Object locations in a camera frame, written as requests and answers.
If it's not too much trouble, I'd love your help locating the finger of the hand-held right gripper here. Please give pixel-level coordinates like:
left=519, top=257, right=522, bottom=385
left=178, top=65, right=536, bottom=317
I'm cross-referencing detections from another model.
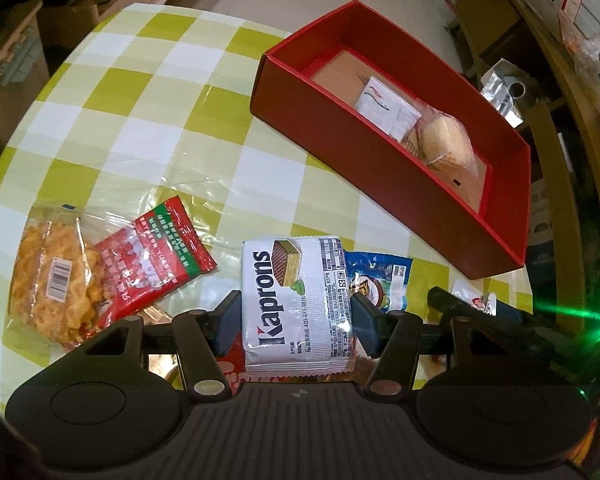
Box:
left=426, top=286, right=486, bottom=318
left=495, top=300, right=531, bottom=328

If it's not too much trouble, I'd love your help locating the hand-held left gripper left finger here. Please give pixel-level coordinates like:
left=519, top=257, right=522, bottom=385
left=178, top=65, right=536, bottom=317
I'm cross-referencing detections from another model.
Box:
left=70, top=290, right=243, bottom=402

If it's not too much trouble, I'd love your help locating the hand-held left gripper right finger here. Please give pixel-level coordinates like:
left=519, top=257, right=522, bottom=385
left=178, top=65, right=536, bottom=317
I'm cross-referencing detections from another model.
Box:
left=351, top=294, right=511, bottom=397

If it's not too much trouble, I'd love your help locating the small white and red packet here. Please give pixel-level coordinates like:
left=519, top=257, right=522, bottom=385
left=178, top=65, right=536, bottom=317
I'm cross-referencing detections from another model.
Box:
left=451, top=281, right=497, bottom=316

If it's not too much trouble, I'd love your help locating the blue snack packet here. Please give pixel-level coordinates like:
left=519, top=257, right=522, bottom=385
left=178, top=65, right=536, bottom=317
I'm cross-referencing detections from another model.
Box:
left=344, top=251, right=413, bottom=313

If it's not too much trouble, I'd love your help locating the white wafer packet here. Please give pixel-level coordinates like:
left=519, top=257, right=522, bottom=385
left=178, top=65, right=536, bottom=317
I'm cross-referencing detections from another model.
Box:
left=241, top=235, right=357, bottom=373

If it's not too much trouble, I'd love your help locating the red cardboard box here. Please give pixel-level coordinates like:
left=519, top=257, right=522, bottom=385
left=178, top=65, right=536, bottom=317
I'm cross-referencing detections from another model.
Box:
left=250, top=0, right=532, bottom=281

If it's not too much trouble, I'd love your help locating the red and green snack packet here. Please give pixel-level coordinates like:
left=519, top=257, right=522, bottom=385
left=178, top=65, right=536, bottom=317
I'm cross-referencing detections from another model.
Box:
left=92, top=195, right=218, bottom=328

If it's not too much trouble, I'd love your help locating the clear packet of round cake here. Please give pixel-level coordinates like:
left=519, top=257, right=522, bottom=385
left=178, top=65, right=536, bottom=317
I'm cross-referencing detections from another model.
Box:
left=402, top=105, right=477, bottom=173

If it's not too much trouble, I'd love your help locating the clear bag of fried snack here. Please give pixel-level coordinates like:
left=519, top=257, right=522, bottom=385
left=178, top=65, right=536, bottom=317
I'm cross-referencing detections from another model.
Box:
left=10, top=205, right=112, bottom=348

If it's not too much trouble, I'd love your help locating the white striped snack packet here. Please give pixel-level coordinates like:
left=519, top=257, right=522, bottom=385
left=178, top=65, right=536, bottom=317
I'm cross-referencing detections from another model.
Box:
left=355, top=76, right=423, bottom=138

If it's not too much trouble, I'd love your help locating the wooden shelf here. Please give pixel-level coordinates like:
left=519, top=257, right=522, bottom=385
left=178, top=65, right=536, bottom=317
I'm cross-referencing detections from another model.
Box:
left=500, top=0, right=600, bottom=241

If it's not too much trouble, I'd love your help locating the silver foil bag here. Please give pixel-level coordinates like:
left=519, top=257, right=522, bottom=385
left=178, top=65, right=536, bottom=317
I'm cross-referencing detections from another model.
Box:
left=480, top=59, right=537, bottom=128

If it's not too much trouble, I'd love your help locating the green checkered tablecloth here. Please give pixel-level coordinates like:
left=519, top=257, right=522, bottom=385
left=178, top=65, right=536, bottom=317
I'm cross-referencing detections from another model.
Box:
left=0, top=4, right=533, bottom=411

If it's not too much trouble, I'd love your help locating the wooden cabinet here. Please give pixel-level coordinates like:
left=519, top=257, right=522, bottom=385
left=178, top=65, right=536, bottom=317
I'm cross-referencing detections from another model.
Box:
left=0, top=0, right=51, bottom=133

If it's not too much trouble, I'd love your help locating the brown cardboard box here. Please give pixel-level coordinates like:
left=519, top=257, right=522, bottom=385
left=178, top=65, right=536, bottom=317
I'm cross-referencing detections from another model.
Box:
left=37, top=0, right=181, bottom=43

